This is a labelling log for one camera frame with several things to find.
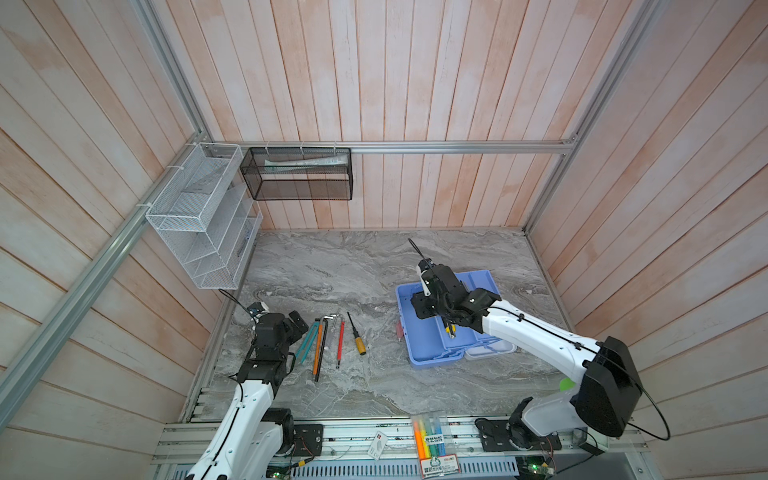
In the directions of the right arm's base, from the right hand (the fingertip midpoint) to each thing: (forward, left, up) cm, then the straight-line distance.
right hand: (417, 298), depth 84 cm
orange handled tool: (-11, +29, -13) cm, 34 cm away
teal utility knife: (-8, +33, -13) cm, 37 cm away
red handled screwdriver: (-8, +23, -14) cm, 28 cm away
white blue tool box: (-5, -4, -18) cm, 19 cm away
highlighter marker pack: (-32, -3, -13) cm, 35 cm away
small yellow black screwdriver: (-8, +17, -13) cm, 23 cm away
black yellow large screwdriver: (-7, -10, -6) cm, 13 cm away
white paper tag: (-35, +11, -12) cm, 39 cm away
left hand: (-7, +37, -5) cm, 38 cm away
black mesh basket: (+32, +36, +20) cm, 52 cm away
